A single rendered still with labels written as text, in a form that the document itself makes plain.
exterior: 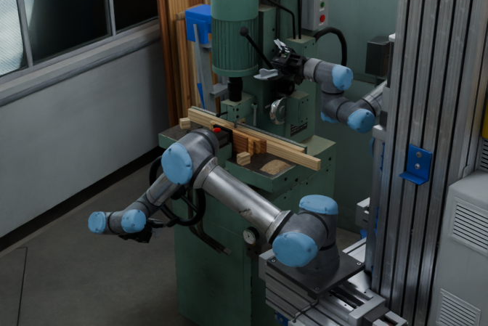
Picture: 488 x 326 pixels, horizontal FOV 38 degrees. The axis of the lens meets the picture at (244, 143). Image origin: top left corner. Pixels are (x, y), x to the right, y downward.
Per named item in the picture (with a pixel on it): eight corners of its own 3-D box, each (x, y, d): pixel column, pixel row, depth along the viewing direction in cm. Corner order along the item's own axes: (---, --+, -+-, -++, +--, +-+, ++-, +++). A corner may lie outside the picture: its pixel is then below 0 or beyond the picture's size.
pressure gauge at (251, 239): (242, 245, 272) (242, 226, 269) (248, 240, 275) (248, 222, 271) (254, 250, 269) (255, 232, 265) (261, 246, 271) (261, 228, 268)
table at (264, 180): (141, 154, 290) (140, 141, 287) (193, 129, 311) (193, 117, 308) (256, 204, 255) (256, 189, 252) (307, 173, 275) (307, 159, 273)
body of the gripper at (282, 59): (279, 43, 241) (308, 51, 234) (289, 56, 248) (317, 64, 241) (268, 62, 240) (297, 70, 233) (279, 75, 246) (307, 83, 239)
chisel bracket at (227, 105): (220, 121, 283) (220, 102, 280) (243, 110, 293) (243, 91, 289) (234, 126, 279) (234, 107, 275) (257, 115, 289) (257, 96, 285)
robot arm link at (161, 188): (213, 111, 229) (141, 191, 259) (195, 124, 220) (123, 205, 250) (238, 137, 228) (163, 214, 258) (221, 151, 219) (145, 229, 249)
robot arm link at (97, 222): (103, 233, 239) (85, 234, 244) (125, 234, 248) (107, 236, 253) (103, 209, 241) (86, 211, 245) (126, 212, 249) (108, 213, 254)
